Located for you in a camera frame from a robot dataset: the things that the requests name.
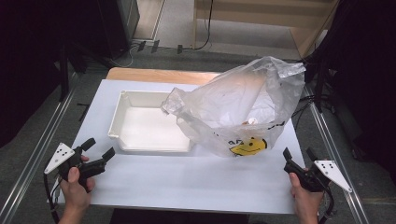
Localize person's right hand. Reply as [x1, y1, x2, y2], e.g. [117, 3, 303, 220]
[288, 167, 325, 219]

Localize black hanging cable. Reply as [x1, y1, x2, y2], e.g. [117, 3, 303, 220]
[181, 0, 215, 51]

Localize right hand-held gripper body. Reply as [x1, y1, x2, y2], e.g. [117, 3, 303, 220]
[283, 160, 353, 194]

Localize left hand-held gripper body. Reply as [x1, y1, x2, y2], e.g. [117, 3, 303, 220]
[43, 142, 107, 191]

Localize clear plastic bag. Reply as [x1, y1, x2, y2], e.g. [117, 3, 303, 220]
[160, 55, 307, 158]

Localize person's left hand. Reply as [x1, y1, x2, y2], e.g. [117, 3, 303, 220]
[58, 155, 96, 217]

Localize wooden table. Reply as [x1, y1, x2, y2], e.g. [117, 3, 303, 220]
[106, 66, 222, 87]

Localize metal floor rail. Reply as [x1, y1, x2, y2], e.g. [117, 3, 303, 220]
[303, 85, 372, 224]
[0, 87, 77, 224]

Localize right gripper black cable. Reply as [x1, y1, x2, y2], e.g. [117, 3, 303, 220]
[317, 186, 336, 224]

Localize black cabinet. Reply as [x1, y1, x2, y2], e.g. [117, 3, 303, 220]
[95, 0, 141, 61]

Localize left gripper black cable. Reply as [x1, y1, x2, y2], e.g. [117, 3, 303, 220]
[43, 172, 61, 224]

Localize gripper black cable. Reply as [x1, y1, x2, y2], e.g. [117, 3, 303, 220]
[43, 172, 61, 224]
[317, 186, 336, 224]

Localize light wooden shelf frame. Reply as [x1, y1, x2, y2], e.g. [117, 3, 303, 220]
[192, 0, 341, 60]

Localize white plastic bin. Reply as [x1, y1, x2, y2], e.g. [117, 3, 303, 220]
[107, 90, 196, 154]

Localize black metal stand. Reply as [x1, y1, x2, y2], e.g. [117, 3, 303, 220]
[58, 41, 106, 103]

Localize black floor cables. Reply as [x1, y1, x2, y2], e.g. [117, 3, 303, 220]
[291, 93, 316, 129]

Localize black curtain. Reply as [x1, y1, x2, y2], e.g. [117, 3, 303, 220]
[323, 0, 396, 186]
[0, 0, 104, 148]

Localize black tripod stand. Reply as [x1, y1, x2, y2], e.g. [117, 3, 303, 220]
[298, 50, 332, 114]

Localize white floor cable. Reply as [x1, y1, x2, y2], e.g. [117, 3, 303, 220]
[115, 41, 139, 68]

